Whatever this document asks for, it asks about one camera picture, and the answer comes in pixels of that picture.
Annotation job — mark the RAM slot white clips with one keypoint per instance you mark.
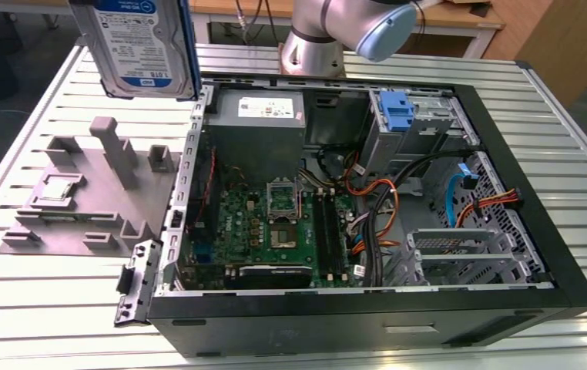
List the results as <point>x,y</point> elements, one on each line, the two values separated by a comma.
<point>340,234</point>
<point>327,234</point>

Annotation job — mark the grey power supply unit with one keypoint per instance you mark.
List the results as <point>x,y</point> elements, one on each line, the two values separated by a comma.
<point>256,150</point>

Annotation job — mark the metal drive cage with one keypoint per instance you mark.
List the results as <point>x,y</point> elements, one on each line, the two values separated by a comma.
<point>386,154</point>

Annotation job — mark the grey parts rack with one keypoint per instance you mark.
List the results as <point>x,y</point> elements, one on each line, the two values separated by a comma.
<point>98,208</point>

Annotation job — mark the hard disk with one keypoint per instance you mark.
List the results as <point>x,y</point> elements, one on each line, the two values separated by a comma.
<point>134,50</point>

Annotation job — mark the blue expansion slot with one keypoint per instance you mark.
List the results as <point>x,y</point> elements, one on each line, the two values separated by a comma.
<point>204,252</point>

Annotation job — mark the metal disk bay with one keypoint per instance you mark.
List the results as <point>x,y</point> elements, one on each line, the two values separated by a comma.
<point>458,233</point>

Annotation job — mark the white barcode tag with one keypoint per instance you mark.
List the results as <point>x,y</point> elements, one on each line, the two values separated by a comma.
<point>359,168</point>
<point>359,270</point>

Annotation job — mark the silver CPU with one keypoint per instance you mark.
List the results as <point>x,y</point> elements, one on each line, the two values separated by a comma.
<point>56,189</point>

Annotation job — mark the white frame wooden desk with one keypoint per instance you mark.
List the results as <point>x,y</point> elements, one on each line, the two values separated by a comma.
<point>202,31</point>
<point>458,19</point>

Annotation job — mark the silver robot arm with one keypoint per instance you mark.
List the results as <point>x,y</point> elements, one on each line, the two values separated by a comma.
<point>314,54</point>

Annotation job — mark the green RAM stick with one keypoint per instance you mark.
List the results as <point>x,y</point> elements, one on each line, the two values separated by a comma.
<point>64,219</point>

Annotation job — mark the blue plastic drive latch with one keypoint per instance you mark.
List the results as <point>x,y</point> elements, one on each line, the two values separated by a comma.
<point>395,112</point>

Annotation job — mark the locking lever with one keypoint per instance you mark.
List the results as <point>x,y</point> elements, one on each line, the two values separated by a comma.
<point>302,208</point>

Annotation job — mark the CPU socket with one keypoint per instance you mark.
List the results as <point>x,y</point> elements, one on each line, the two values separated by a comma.
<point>284,237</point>

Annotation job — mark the black graphics card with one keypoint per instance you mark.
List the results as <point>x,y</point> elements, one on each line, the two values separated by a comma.
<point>272,274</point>

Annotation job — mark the green motherboard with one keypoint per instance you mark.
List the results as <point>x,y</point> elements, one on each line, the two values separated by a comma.
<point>242,216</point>

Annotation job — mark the black PC case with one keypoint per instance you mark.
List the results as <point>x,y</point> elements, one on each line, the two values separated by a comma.
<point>323,327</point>

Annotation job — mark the wooden cabinet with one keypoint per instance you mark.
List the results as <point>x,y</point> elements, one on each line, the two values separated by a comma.
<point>570,38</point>

